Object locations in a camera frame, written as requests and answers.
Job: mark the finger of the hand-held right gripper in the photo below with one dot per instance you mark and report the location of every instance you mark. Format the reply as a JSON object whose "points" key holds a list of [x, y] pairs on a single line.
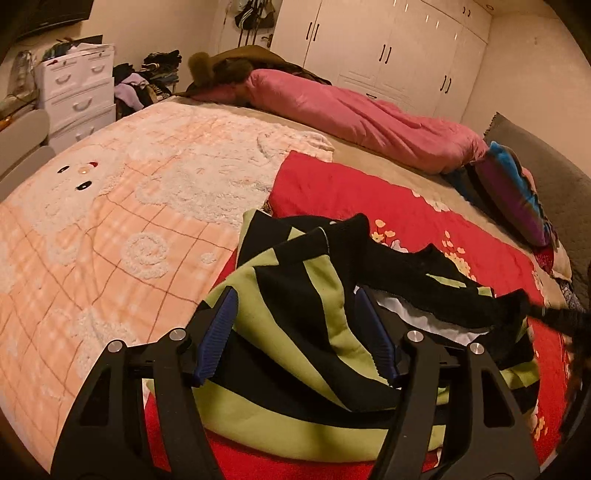
{"points": [[561, 319]]}

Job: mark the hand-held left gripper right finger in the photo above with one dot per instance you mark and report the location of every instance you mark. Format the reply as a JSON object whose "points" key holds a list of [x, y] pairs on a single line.
{"points": [[375, 337]]}

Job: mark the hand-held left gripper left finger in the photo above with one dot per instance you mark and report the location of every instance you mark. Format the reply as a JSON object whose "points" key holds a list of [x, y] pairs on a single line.
{"points": [[217, 337]]}

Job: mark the green black striped sweater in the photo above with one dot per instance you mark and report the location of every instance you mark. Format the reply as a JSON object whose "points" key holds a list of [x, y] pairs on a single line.
{"points": [[295, 369]]}

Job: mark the pile of clothes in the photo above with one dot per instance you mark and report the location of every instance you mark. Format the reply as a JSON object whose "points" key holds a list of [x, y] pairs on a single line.
{"points": [[138, 87]]}

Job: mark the blue patterned cloth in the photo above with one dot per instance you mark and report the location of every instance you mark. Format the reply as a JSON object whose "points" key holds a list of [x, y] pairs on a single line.
{"points": [[571, 295]]}

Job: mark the white pillow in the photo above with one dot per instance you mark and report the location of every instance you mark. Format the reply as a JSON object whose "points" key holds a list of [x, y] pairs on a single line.
{"points": [[561, 265]]}

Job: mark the red patterned cloth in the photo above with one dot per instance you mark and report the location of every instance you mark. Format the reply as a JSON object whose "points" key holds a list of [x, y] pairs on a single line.
{"points": [[545, 258]]}

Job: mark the grey quilted headboard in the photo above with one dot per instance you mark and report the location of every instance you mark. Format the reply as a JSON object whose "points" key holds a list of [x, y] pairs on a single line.
{"points": [[554, 175]]}

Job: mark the colourful striped pillow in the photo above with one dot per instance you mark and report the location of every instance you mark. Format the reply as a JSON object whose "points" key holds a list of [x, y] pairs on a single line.
{"points": [[508, 184]]}

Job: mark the red floral blanket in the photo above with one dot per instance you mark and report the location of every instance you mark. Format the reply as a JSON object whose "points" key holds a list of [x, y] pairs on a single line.
{"points": [[351, 194]]}

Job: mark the pink checked fluffy blanket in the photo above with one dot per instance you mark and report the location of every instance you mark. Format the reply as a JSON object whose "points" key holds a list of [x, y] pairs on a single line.
{"points": [[115, 221]]}

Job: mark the beige bed sheet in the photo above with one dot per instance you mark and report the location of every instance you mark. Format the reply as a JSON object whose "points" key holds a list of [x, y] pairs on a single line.
{"points": [[392, 170]]}

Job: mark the pink duvet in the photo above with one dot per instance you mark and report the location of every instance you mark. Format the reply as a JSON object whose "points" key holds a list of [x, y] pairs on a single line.
{"points": [[351, 115]]}

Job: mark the brown fur-trimmed coat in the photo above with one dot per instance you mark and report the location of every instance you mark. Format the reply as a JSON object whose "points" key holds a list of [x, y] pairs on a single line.
{"points": [[231, 69]]}

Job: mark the white drawer unit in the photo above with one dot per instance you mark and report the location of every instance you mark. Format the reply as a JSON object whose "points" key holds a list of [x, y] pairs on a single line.
{"points": [[78, 101]]}

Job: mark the grey padded chair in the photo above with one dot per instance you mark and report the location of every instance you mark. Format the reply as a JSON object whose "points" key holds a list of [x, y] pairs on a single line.
{"points": [[23, 134]]}

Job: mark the white wardrobe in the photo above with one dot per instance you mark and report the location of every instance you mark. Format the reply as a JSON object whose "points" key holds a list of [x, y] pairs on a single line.
{"points": [[392, 46]]}

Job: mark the hanging bags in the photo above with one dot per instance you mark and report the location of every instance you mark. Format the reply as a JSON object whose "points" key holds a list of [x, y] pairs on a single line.
{"points": [[254, 14]]}

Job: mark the clear plastic bag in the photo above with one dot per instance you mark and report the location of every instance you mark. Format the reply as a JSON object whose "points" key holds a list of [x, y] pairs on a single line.
{"points": [[23, 71]]}

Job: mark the black television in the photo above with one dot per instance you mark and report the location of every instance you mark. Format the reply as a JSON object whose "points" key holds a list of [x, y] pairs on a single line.
{"points": [[55, 11]]}

